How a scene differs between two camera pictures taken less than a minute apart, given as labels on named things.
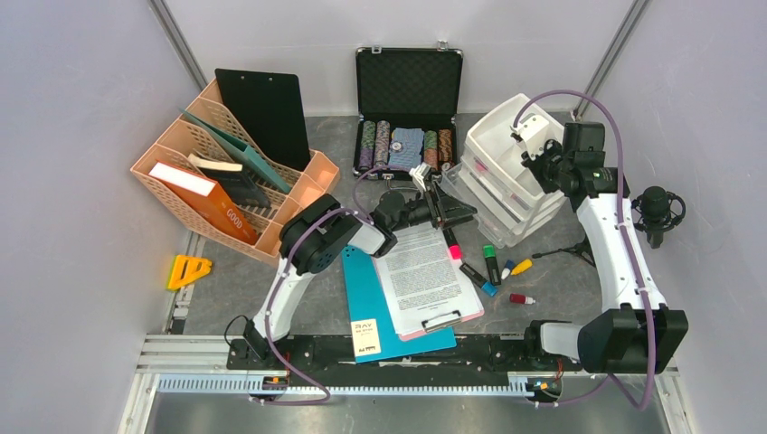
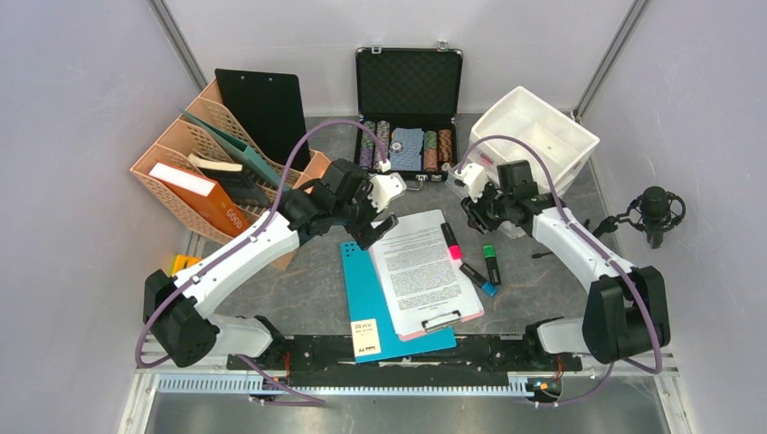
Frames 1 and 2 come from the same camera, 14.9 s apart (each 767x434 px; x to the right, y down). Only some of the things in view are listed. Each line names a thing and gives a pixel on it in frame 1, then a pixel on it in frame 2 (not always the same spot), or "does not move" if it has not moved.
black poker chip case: x=407 y=100 does not move
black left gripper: x=452 y=212 to x=366 y=238
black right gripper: x=535 y=165 to x=476 y=218
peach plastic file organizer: x=203 y=172 does not move
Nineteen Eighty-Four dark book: x=239 y=187 does not move
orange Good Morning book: x=206 y=197 does not move
